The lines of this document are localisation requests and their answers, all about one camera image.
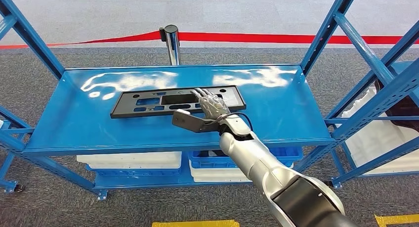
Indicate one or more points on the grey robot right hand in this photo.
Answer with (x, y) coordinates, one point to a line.
(214, 106)

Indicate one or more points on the black plastic panel part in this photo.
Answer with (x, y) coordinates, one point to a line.
(121, 109)

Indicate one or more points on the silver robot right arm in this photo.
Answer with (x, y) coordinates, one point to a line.
(255, 163)

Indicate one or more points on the blue metal shelf rack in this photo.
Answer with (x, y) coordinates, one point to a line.
(82, 127)
(392, 153)
(19, 131)

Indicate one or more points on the red barrier belt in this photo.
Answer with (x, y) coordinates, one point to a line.
(294, 38)
(144, 37)

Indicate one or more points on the black caster wheel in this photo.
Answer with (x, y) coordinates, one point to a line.
(18, 188)
(328, 184)

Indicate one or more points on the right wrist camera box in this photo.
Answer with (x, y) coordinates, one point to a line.
(188, 120)

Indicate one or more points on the chrome barrier post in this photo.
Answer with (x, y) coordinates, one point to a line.
(172, 45)

